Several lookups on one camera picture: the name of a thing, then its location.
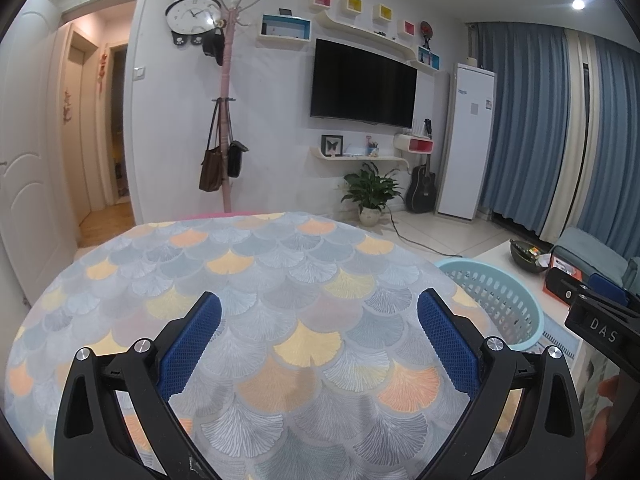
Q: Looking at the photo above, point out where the white wavy wall shelf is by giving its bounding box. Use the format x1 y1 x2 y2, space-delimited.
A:
310 147 408 165

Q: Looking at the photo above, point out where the blue-grey sofa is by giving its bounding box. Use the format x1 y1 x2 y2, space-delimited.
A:
552 226 640 292

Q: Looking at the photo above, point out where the grey floor cable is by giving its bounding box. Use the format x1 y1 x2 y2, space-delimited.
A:
385 205 481 257

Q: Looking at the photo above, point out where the panda wall clock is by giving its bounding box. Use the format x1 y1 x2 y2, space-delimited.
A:
165 0 226 50

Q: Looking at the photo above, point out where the black acoustic guitar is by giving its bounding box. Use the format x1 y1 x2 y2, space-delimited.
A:
405 152 439 213

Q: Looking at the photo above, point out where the white coffee table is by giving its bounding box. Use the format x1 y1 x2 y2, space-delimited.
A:
472 240 586 358

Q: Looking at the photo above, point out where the potted green plant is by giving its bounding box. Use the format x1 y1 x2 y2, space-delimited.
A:
341 161 403 226

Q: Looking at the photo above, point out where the orange box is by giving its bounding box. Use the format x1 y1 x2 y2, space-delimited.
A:
549 254 582 281

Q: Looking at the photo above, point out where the black cap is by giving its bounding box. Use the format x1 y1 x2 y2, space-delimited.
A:
202 27 226 67

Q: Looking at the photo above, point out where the white box shelf pink inside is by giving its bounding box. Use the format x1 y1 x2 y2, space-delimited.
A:
392 132 435 158

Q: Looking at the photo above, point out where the blue curtain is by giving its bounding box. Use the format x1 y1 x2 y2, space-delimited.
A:
472 22 571 233
575 37 640 266

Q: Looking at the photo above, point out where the wide blue box shelf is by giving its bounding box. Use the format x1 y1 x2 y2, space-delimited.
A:
257 14 313 45

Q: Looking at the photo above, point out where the black wall television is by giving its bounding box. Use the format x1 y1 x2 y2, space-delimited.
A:
310 38 418 126

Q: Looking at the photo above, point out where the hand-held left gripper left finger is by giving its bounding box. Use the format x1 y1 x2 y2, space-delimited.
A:
52 291 222 480

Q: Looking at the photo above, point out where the white long wavy shelf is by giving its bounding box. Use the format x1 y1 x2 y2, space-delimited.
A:
316 9 418 63

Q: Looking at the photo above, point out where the cream curtain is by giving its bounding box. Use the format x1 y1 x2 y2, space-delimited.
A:
540 30 594 246

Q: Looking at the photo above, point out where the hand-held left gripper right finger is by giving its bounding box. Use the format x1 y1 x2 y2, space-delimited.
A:
417 288 587 480

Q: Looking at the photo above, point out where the black handbag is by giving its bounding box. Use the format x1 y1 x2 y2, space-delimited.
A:
227 105 249 178

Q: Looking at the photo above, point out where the person's right hand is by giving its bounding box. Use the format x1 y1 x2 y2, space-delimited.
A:
584 375 623 480

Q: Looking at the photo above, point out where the pink coat rack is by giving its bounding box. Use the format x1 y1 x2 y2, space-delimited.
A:
202 0 271 213

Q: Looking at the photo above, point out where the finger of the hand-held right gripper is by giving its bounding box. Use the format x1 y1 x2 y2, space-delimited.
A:
545 266 630 307
565 294 640 362

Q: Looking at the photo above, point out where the white standing air conditioner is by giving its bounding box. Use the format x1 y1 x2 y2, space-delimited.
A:
436 62 496 221

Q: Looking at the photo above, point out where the white room door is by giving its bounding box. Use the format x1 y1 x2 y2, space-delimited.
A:
0 7 79 306

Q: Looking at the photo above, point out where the brown handbag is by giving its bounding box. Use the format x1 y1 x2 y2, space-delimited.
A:
199 100 226 192

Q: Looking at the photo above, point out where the fan-patterned pastel tablecloth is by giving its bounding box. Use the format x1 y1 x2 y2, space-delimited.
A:
5 210 546 480

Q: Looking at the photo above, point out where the teal plastic laundry basket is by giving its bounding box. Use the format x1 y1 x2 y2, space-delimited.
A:
434 258 543 353

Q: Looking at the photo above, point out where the dark bowl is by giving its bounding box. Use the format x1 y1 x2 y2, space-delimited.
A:
509 240 551 275

